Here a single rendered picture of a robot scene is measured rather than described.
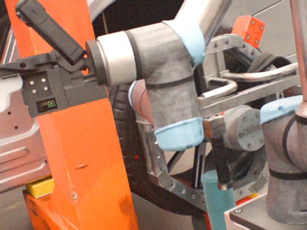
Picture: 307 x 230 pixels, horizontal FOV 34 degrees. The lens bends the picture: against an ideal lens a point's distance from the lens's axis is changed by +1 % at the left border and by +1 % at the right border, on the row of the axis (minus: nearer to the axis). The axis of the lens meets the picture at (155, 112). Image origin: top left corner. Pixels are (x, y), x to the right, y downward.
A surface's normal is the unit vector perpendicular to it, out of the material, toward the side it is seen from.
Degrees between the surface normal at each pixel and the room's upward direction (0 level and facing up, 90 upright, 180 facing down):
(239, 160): 33
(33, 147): 90
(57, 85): 82
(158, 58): 103
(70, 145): 90
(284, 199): 72
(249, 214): 0
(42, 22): 82
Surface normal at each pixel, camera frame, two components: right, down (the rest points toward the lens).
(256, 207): -0.20, -0.95
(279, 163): -0.75, 0.30
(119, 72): 0.32, 0.50
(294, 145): -0.96, 0.00
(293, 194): -0.50, 0.00
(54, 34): 0.29, 0.02
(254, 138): 0.48, 0.11
